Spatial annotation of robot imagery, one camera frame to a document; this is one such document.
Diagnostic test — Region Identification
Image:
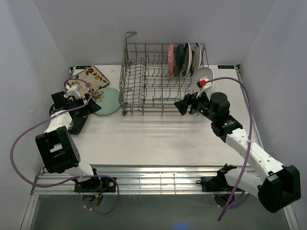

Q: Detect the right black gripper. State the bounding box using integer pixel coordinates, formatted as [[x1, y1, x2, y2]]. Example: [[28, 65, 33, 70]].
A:
[[174, 88, 217, 122]]

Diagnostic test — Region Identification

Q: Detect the mint green flower plate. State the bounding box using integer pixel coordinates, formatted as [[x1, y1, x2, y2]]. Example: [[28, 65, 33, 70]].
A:
[[92, 87, 120, 115]]

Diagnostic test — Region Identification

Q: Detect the white oval plate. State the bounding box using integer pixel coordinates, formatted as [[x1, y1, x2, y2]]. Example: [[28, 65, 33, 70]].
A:
[[188, 67, 215, 98]]

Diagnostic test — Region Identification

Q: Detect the pink polka dot plate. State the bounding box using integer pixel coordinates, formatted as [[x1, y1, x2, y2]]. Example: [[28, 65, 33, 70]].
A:
[[167, 43, 176, 77]]

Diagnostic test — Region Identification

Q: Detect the dark teal square plate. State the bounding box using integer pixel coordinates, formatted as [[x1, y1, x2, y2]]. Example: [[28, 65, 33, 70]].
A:
[[175, 44, 184, 76]]

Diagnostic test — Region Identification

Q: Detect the dark square floral plate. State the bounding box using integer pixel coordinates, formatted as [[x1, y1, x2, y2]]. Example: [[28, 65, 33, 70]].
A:
[[68, 114, 89, 135]]

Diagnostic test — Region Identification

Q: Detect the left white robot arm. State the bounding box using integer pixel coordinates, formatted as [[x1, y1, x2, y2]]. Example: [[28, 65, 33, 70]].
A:
[[35, 92, 102, 192]]

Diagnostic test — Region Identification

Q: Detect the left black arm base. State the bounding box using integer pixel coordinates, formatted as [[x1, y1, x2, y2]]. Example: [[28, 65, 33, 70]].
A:
[[73, 177, 116, 193]]

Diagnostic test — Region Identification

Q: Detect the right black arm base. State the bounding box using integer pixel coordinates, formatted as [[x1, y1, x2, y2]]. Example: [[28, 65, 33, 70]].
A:
[[196, 164, 241, 192]]

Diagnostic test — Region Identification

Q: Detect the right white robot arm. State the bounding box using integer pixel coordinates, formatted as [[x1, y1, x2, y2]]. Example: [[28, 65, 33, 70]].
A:
[[174, 92, 301, 213]]

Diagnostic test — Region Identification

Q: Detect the cream square floral plate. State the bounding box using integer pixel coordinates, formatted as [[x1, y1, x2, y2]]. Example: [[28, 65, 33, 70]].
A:
[[68, 66, 110, 98]]

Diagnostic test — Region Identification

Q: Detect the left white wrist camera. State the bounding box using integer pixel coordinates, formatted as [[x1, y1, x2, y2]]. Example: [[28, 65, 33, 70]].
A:
[[65, 83, 81, 100]]

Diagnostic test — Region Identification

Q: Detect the grey wire dish rack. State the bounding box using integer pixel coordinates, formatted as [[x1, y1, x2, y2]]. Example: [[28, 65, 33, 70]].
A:
[[118, 31, 209, 117]]

